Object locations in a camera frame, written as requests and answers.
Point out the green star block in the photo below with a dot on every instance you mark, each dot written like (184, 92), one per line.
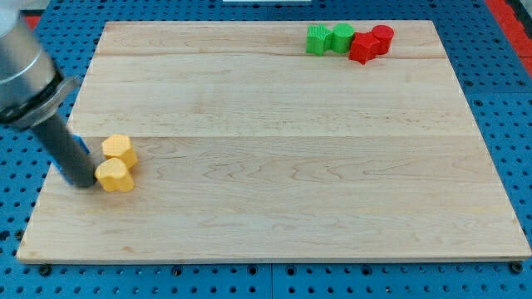
(319, 39)

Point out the green circle block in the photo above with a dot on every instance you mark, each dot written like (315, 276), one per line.
(342, 35)

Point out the red star block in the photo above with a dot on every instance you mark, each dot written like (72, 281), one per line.
(364, 47)

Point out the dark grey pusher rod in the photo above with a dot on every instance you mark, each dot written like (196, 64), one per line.
(71, 159)

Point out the yellow hexagon block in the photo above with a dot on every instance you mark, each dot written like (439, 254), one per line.
(120, 147)

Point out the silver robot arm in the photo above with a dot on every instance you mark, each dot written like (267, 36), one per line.
(32, 86)

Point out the red circle block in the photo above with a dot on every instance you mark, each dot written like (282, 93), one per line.
(384, 34)

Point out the yellow heart block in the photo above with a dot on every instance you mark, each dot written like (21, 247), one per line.
(113, 175)

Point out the wooden board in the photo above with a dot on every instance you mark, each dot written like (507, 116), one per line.
(251, 150)

